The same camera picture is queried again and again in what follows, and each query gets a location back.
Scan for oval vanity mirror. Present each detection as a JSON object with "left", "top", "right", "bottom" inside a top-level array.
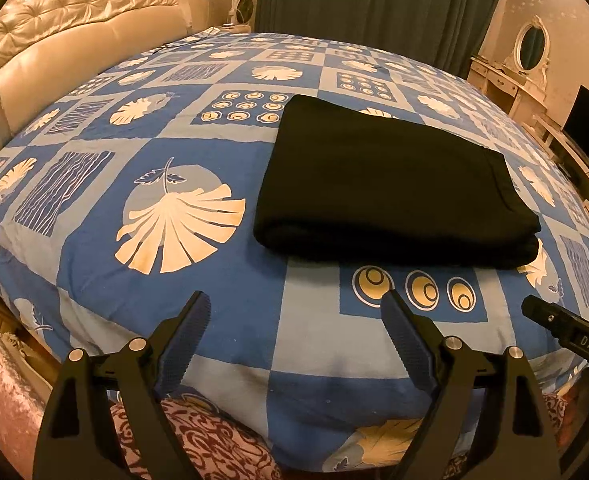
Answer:
[{"left": 512, "top": 15, "right": 550, "bottom": 73}]

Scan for cream television cabinet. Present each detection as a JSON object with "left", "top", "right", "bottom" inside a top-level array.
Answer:
[{"left": 532, "top": 112, "right": 589, "bottom": 221}]

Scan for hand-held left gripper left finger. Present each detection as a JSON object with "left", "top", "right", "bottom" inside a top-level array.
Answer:
[{"left": 33, "top": 290, "right": 212, "bottom": 480}]

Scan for cream carved bed frame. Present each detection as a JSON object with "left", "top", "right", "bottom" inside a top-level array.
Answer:
[{"left": 0, "top": 280, "right": 62, "bottom": 376}]

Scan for small round desk fan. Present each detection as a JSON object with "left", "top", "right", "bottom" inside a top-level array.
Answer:
[{"left": 228, "top": 0, "right": 256, "bottom": 26}]

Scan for cream tufted leather headboard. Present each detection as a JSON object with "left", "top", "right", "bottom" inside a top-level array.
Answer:
[{"left": 0, "top": 0, "right": 210, "bottom": 148}]

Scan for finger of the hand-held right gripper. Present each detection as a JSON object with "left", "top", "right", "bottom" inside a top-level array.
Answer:
[{"left": 521, "top": 295, "right": 575, "bottom": 342}]

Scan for blue leaf patterned bedsheet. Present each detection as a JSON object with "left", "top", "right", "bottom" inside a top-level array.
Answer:
[{"left": 0, "top": 30, "right": 589, "bottom": 471}]

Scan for cream dressing table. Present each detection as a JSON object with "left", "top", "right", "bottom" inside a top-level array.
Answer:
[{"left": 467, "top": 55, "right": 550, "bottom": 121}]

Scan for black pants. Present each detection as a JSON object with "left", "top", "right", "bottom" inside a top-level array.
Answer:
[{"left": 253, "top": 94, "right": 542, "bottom": 270}]

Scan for pink plush rug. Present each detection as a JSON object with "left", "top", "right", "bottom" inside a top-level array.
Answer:
[{"left": 0, "top": 310, "right": 42, "bottom": 480}]

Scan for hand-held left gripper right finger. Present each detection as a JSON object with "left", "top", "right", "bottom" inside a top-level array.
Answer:
[{"left": 381, "top": 289, "right": 561, "bottom": 480}]

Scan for dark green curtain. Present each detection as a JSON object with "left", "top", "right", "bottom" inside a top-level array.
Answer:
[{"left": 254, "top": 0, "right": 508, "bottom": 78}]

